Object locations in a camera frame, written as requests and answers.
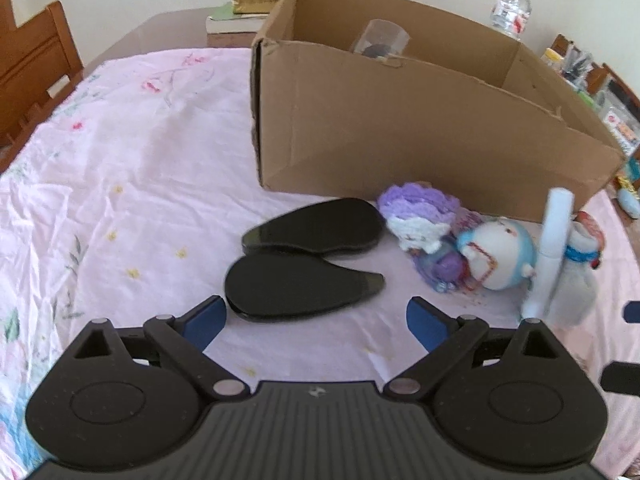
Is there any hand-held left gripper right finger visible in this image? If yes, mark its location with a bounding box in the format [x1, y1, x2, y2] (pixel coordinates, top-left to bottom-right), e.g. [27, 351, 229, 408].
[382, 296, 571, 401]

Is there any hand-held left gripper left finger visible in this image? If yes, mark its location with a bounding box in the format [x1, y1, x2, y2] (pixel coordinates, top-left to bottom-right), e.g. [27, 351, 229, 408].
[74, 295, 250, 402]

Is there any black teardrop-shaped pad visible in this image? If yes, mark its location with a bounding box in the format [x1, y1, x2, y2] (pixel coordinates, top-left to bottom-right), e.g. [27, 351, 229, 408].
[224, 254, 386, 322]
[241, 197, 386, 257]

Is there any blue white round doll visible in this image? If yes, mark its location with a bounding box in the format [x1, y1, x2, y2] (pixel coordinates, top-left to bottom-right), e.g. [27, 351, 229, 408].
[456, 217, 538, 292]

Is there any white plastic spray bottle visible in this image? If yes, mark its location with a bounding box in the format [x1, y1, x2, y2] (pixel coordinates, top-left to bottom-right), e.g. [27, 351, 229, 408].
[520, 187, 576, 322]

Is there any purple crochet flower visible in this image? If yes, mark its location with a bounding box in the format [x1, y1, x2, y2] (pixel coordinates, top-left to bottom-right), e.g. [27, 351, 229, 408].
[377, 182, 461, 253]

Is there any brown cardboard box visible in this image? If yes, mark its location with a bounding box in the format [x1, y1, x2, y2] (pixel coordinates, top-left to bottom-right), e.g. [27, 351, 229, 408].
[250, 0, 626, 224]

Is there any clear plastic cup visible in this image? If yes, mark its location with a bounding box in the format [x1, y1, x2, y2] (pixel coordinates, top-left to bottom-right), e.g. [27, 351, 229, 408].
[350, 19, 411, 58]

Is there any clear purple plastic charm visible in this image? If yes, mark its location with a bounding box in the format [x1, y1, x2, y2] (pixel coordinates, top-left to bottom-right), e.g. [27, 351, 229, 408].
[414, 247, 473, 295]

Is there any light blue oval device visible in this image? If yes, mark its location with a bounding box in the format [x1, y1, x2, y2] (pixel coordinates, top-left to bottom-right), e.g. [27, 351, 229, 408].
[619, 189, 640, 219]

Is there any pink floral tablecloth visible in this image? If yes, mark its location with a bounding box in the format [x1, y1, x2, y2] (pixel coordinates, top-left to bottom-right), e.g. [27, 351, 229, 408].
[0, 45, 640, 480]

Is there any clear jar with orange label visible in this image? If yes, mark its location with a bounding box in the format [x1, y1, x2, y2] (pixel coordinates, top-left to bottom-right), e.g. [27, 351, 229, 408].
[602, 86, 640, 155]

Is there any clear pen holder with stationery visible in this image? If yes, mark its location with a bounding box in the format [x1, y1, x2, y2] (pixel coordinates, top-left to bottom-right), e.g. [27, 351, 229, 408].
[560, 42, 599, 93]

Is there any wooden slatted chair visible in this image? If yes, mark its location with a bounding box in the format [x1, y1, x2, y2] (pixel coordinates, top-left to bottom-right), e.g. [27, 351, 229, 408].
[0, 0, 85, 171]

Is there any clear water bottle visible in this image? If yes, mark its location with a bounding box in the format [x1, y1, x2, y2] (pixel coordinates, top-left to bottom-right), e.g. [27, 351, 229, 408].
[490, 0, 532, 41]

